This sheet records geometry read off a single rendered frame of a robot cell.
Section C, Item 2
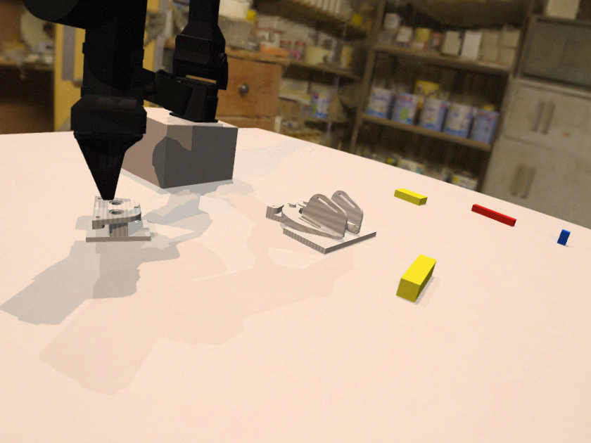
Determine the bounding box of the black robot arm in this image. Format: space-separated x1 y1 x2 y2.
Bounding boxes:
22 0 229 123

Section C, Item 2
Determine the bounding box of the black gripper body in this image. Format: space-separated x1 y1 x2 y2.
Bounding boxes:
70 32 147 136

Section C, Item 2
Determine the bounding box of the yellow rectangular block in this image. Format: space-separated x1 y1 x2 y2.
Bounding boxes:
396 255 437 302
394 188 428 206

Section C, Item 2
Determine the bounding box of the red flat bar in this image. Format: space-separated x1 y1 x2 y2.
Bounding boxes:
471 204 516 226

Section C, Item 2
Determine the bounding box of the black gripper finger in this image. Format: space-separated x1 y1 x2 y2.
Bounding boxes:
73 131 144 200

